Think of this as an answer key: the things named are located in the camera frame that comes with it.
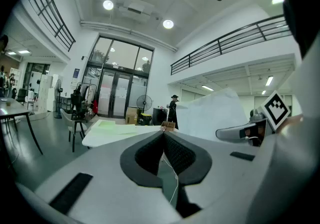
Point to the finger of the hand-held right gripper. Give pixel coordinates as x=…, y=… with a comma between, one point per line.
x=228, y=135

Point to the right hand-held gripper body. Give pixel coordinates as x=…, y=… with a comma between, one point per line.
x=275, y=110

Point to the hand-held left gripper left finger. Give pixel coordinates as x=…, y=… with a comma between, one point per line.
x=105, y=180

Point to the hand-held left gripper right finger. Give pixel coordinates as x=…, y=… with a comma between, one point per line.
x=220, y=173

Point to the person's right forearm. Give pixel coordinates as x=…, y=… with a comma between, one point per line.
x=294, y=119

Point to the long ceiling light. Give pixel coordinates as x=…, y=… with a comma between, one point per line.
x=269, y=81
x=207, y=88

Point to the wooden organizer box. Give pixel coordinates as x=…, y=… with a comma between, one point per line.
x=168, y=125

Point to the white chair black legs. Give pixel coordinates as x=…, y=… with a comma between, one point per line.
x=70, y=123

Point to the cardboard box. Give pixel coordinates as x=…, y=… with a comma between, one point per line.
x=131, y=115

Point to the black cabinet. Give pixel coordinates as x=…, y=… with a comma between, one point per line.
x=160, y=116

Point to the red bag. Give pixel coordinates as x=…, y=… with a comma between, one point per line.
x=95, y=107

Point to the black yellow toolbox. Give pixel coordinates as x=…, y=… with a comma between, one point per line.
x=146, y=119

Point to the black balcony railing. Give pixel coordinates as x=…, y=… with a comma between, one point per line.
x=62, y=21
x=219, y=46

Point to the black standing fan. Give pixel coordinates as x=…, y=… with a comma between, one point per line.
x=144, y=103
x=58, y=88

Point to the glass entrance door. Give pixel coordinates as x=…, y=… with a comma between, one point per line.
x=117, y=93

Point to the clothes rack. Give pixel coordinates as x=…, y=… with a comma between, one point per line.
x=87, y=93

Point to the person's black clothing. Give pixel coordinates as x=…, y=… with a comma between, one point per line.
x=302, y=23

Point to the white storage cabinet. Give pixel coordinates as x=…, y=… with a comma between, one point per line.
x=46, y=93

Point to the gray table black legs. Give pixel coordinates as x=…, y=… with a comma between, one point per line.
x=10, y=111

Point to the small brown cup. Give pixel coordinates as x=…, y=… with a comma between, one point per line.
x=8, y=103

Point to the round ceiling light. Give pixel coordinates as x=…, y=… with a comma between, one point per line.
x=108, y=5
x=168, y=24

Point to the white ceiling air conditioner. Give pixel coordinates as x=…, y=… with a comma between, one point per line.
x=136, y=6

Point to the blue wall sign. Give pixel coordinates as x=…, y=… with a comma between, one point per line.
x=76, y=73

